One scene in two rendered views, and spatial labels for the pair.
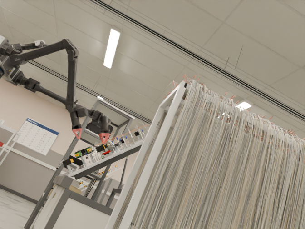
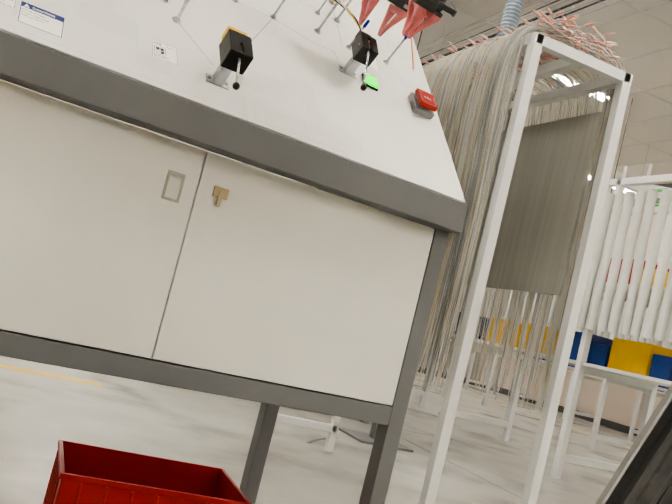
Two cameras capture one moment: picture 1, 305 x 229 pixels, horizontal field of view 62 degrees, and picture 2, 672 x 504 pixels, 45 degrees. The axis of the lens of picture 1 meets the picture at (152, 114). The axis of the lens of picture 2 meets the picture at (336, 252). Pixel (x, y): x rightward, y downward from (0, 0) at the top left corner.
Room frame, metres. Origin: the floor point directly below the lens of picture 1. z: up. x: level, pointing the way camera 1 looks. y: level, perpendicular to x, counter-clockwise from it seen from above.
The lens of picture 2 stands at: (2.28, 1.95, 0.55)
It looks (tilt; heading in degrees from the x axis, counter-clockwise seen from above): 5 degrees up; 255
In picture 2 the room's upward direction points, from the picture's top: 14 degrees clockwise
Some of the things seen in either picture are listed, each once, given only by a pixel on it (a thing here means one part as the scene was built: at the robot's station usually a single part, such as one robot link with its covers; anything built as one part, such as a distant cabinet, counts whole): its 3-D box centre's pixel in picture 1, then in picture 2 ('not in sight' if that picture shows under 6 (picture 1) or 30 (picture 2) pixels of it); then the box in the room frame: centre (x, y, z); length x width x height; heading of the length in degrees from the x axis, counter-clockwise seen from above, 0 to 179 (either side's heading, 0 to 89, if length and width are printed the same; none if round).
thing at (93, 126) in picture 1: (98, 129); not in sight; (3.01, 0.53, 1.56); 0.30 x 0.23 x 0.19; 107
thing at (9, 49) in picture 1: (7, 50); not in sight; (1.61, 1.09, 1.45); 0.09 x 0.08 x 0.12; 8
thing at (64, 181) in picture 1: (60, 181); (215, 132); (2.17, 0.46, 0.83); 1.18 x 0.05 x 0.06; 15
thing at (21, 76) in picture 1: (22, 80); not in sight; (2.10, 1.16, 1.45); 0.09 x 0.08 x 0.12; 8
